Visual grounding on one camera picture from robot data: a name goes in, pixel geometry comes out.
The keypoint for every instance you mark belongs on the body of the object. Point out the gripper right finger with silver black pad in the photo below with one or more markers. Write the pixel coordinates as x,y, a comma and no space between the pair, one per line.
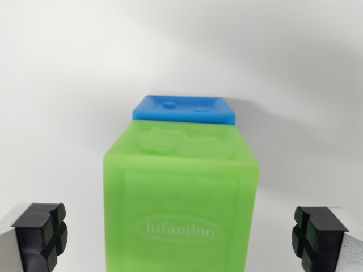
326,241

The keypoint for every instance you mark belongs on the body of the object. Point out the gripper left finger with silver black pad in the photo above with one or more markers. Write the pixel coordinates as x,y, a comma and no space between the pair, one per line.
31,241

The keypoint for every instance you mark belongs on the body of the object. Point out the blue embossed toy cube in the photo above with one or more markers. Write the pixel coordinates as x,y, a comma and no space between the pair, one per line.
184,112

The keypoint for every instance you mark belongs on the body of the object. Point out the green embossed toy cube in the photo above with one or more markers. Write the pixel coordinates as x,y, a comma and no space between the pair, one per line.
181,198

